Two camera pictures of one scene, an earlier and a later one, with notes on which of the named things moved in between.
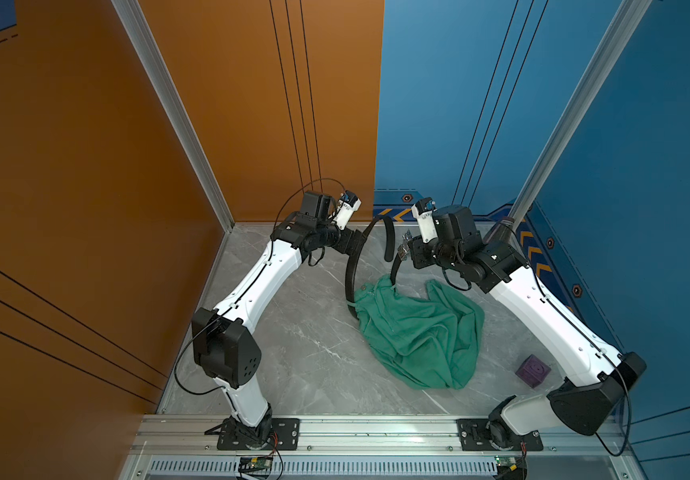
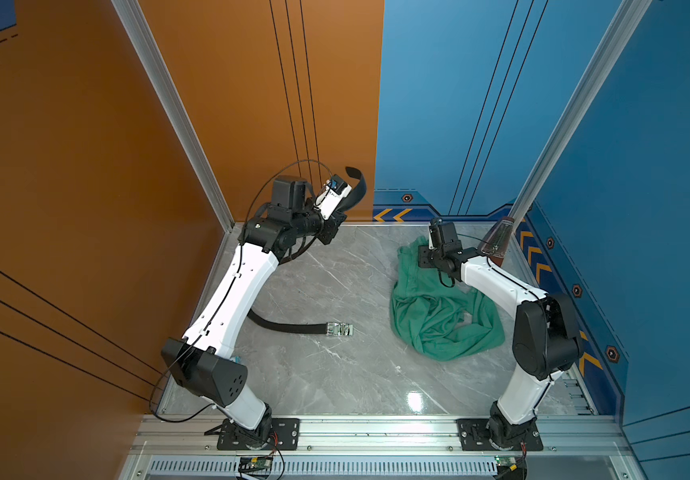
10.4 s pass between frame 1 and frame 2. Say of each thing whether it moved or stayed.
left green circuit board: stayed
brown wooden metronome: stayed
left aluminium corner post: stayed
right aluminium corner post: stayed
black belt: moved
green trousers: moved
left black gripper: moved
